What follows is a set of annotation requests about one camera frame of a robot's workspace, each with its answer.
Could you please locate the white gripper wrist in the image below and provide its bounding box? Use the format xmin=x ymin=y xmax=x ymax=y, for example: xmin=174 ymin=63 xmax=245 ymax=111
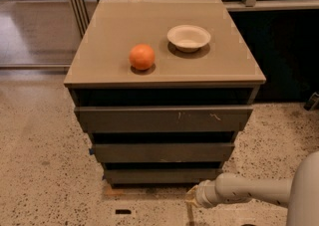
xmin=185 ymin=180 xmax=221 ymax=208

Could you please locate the grey bottom drawer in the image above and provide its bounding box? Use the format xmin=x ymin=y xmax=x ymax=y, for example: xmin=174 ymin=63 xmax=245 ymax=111
xmin=104 ymin=168 xmax=221 ymax=184

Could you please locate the grey drawer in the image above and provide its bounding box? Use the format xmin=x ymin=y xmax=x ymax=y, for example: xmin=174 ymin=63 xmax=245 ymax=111
xmin=92 ymin=143 xmax=234 ymax=163
xmin=75 ymin=106 xmax=252 ymax=133
xmin=104 ymin=168 xmax=221 ymax=184

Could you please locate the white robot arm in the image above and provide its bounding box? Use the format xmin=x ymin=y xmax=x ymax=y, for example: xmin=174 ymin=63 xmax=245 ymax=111
xmin=185 ymin=151 xmax=319 ymax=226

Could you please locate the grey middle drawer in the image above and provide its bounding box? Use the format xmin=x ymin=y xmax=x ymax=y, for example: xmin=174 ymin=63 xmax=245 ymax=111
xmin=92 ymin=143 xmax=234 ymax=163

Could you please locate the grey drawer cabinet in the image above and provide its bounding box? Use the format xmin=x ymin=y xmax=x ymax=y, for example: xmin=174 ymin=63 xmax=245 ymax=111
xmin=63 ymin=0 xmax=267 ymax=189

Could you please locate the grey top drawer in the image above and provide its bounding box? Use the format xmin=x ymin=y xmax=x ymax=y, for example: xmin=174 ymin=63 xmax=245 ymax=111
xmin=75 ymin=106 xmax=252 ymax=133

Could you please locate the blue tape piece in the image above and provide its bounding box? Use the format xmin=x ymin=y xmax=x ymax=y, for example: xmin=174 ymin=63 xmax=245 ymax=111
xmin=89 ymin=148 xmax=95 ymax=155

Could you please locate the orange fruit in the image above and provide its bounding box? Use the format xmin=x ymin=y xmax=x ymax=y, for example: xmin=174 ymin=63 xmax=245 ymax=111
xmin=129 ymin=44 xmax=156 ymax=71

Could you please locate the white paper bowl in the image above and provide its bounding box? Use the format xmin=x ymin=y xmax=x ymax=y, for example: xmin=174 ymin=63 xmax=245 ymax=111
xmin=166 ymin=25 xmax=211 ymax=53

